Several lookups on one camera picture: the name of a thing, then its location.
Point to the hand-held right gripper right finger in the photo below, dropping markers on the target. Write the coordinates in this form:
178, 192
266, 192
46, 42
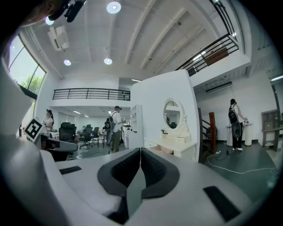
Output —
159, 176

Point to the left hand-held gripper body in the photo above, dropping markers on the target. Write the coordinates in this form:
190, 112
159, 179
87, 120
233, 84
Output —
33, 129

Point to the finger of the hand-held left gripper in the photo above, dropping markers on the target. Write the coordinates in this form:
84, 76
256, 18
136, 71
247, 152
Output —
66, 145

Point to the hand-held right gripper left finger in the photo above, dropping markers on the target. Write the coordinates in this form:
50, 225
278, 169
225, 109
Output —
119, 174

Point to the white ornate table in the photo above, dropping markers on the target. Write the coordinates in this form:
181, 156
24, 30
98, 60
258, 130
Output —
188, 146

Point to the group of black office chairs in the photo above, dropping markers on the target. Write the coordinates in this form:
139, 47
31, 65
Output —
66, 133

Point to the white shelf cabinet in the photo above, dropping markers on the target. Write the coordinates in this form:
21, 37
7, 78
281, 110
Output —
137, 136

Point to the small potted plant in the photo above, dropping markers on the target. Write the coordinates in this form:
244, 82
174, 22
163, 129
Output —
164, 132

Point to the black balcony railing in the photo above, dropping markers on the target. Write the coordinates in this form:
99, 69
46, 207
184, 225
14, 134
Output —
212, 45
88, 89

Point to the large glass window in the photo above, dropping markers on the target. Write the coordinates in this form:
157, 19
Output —
26, 66

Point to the oval white framed mirror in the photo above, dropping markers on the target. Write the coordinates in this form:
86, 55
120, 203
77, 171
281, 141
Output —
173, 114

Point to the brown wooden staircase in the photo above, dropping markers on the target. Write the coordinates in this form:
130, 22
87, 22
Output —
212, 132

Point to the round ceiling light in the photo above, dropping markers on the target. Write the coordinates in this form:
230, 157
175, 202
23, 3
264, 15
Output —
108, 61
113, 7
49, 21
67, 62

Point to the white ceiling air conditioner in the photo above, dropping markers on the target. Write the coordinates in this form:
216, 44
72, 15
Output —
57, 37

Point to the grey wooden desk hutch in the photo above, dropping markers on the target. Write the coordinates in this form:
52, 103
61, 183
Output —
268, 132

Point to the white round pedestal cabinet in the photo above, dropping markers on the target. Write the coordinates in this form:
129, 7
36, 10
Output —
248, 136

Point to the long wall air conditioner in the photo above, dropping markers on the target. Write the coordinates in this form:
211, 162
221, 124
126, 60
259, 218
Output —
219, 87

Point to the black head-worn camera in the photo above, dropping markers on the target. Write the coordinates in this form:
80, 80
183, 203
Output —
74, 11

